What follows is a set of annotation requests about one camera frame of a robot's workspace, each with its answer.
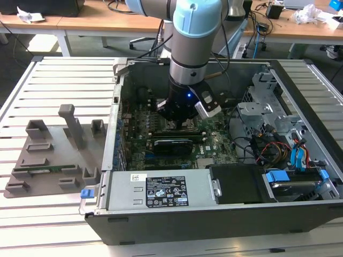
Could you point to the wooden desk with clutter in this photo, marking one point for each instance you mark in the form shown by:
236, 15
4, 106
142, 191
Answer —
294, 30

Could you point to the small blue box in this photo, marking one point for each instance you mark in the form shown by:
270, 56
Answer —
335, 4

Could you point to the grey parts rack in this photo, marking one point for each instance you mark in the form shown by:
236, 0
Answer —
61, 150

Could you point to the black bag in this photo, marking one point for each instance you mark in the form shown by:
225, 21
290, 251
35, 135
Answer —
40, 6

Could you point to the blue plastic latch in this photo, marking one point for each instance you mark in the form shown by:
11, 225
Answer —
86, 194

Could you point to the black graphics card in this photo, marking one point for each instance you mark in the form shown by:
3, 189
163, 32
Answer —
171, 147

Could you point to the silver power supply unit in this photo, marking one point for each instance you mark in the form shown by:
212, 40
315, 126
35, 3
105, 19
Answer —
126, 192

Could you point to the office chair base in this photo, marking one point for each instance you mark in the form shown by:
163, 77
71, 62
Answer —
144, 39

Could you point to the black open PC case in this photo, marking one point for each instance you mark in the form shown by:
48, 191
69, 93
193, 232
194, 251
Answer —
214, 225

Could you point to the crumpled white paper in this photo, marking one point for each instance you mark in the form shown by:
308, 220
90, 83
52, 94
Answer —
26, 16

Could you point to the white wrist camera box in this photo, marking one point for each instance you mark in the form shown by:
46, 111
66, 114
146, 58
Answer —
205, 111

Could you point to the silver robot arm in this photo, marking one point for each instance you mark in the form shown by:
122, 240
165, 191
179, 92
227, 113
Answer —
193, 48

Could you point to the white flat box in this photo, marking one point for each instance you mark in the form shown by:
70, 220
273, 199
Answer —
335, 22

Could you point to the metal drive cage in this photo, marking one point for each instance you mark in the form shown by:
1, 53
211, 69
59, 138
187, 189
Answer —
254, 109

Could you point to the green motherboard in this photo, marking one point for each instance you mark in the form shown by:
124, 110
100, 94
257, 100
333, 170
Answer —
217, 134

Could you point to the white power strip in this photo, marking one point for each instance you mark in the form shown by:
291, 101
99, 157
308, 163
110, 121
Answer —
241, 50

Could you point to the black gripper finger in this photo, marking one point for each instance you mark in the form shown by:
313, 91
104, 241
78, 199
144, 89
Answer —
162, 106

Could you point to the long wooden desk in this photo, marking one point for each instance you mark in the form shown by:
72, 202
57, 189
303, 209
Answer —
107, 22

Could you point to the black RAM slot bank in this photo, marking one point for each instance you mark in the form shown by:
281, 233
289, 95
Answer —
151, 106
174, 133

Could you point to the green RAM stick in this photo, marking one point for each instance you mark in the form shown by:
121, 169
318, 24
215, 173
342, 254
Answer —
53, 168

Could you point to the hard disk in blue carrier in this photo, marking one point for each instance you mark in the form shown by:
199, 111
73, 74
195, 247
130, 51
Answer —
278, 178

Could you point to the clear plastic bag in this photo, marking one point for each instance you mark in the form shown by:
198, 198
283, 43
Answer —
308, 14

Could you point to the white shoe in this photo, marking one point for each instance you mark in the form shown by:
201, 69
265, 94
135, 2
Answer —
332, 53

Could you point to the small black box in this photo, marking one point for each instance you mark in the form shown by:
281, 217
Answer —
274, 12

